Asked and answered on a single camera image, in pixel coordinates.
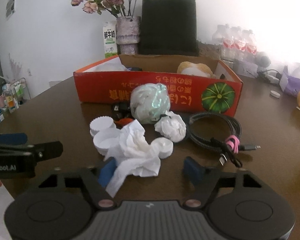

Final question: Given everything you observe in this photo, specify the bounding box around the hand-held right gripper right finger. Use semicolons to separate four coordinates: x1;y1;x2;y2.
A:
182;156;263;210

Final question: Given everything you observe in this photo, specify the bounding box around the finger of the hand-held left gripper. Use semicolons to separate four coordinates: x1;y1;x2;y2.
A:
0;141;64;161
0;132;28;146

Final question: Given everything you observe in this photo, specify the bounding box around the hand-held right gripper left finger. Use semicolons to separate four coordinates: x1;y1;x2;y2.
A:
37;157;117;210

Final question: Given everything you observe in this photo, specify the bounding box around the large white tissue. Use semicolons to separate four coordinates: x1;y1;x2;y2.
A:
103;119;162;198

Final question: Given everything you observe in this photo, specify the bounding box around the small white tissue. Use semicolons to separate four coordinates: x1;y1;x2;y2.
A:
154;111;187;144

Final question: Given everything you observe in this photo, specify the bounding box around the black braided cable pink tie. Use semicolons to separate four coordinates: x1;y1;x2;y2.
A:
187;112;262;168

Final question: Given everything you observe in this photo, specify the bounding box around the balled green white plastic bag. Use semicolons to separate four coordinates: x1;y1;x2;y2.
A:
130;83;171;125

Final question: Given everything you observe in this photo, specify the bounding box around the red cardboard box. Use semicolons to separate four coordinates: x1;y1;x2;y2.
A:
73;53;244;118

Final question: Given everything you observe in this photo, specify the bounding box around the yellow white plush hamster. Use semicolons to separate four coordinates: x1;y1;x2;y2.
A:
177;61;217;79

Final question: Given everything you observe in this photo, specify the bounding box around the translucent cotton swab box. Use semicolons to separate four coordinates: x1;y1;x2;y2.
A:
93;63;127;72

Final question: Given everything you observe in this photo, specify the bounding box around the wooden desktop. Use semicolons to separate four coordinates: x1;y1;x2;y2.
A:
0;52;300;221

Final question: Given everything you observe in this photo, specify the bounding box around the white floral tin box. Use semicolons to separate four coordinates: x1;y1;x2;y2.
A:
233;60;259;79

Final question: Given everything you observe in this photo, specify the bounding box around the clear container of seeds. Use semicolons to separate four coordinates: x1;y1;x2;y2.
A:
198;42;222;60

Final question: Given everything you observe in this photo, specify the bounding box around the white power adapter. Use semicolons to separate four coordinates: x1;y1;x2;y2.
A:
264;74;280;84

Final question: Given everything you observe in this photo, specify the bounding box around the green white milk carton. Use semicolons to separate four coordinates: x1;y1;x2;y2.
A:
103;21;118;59

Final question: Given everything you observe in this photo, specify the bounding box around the white round device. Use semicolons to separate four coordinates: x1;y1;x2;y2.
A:
255;53;272;67

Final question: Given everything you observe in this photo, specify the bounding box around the pack of plastic water bottles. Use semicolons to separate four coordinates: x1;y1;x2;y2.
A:
212;24;258;62

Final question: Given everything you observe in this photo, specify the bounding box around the purple tissue pack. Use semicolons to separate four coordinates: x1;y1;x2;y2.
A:
281;65;300;98

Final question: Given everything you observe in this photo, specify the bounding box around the purple white textured vase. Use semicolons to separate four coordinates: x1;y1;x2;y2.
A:
115;16;141;55

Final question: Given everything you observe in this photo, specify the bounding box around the black paper bag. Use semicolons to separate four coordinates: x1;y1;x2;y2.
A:
140;0;199;57

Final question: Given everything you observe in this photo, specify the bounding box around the white wire utility cart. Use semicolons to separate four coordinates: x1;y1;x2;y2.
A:
0;78;32;113

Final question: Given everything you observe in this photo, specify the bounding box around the white charger with cable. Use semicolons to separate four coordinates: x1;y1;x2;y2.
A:
257;69;282;83

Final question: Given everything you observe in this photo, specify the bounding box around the white wall vent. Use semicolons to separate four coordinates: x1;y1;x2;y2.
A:
5;0;17;19

